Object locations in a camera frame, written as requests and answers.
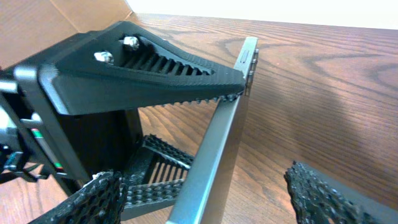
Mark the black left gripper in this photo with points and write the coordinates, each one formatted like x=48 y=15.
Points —
x=70 y=111

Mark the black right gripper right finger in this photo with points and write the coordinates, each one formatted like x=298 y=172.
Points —
x=318 y=198

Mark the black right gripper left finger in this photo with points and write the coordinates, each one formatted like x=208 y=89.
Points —
x=100 y=201

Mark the brown cardboard box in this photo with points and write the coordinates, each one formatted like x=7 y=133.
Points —
x=29 y=26

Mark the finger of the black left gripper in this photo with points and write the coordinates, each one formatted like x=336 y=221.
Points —
x=154 y=177

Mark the grey Galaxy smartphone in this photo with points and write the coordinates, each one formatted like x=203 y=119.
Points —
x=203 y=196

